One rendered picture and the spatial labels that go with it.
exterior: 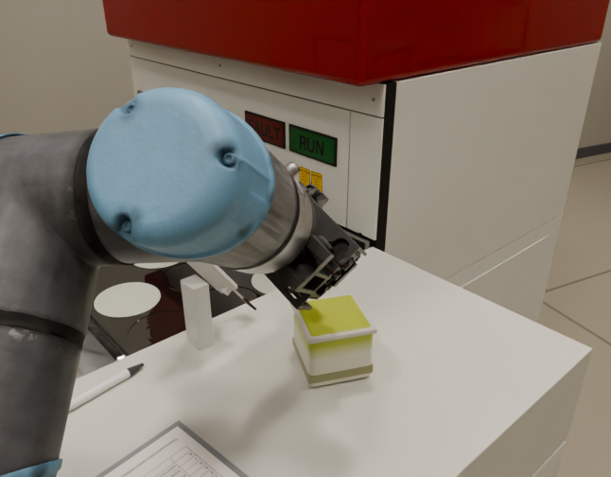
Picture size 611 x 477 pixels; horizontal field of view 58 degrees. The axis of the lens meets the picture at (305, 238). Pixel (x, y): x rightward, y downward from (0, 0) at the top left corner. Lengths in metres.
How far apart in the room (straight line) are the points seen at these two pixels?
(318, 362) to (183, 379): 0.15
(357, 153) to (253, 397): 0.43
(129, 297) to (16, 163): 0.62
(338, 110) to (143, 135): 0.64
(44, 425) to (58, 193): 0.11
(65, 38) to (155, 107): 2.59
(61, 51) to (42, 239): 2.56
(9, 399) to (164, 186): 0.12
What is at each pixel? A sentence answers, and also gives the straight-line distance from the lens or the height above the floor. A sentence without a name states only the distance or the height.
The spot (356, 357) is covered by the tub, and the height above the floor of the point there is 1.00.
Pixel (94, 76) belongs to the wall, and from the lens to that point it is 2.87.
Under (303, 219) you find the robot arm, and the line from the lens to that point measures 0.34.
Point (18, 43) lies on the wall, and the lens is 2.83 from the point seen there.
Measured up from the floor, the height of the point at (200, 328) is 1.00.
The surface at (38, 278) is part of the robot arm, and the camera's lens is 0.29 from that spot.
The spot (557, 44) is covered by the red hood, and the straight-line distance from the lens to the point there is 1.22.
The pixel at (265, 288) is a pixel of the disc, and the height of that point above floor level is 0.90.
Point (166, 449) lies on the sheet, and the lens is 0.56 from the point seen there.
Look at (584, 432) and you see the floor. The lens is 2.11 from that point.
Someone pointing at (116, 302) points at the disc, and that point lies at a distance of 0.91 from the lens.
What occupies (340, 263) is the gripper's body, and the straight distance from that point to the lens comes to 0.43.
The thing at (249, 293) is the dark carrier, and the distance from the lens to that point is 0.89.
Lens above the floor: 1.37
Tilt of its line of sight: 26 degrees down
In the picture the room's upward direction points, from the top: straight up
